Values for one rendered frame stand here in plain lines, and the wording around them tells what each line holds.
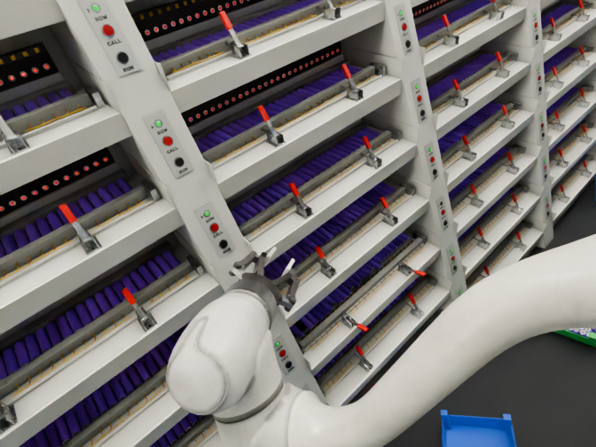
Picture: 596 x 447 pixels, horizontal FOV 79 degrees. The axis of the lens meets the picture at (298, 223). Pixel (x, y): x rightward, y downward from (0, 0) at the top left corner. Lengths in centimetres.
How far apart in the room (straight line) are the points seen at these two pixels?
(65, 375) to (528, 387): 136
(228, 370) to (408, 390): 19
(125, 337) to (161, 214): 26
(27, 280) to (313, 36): 74
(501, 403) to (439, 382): 111
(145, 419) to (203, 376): 53
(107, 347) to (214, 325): 42
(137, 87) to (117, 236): 27
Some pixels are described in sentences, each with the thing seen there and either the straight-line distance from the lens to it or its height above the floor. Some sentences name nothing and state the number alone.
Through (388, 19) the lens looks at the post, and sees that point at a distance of 110.
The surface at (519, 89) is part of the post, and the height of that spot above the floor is 77.
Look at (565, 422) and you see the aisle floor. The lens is 150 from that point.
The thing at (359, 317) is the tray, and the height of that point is 49.
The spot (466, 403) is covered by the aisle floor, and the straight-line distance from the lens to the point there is 152.
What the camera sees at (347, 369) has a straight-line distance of 126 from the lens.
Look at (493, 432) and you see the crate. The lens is 146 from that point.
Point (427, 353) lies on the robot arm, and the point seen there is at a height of 95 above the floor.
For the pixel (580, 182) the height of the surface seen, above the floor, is 10.
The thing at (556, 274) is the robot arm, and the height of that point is 102.
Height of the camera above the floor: 126
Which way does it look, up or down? 25 degrees down
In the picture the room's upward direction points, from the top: 23 degrees counter-clockwise
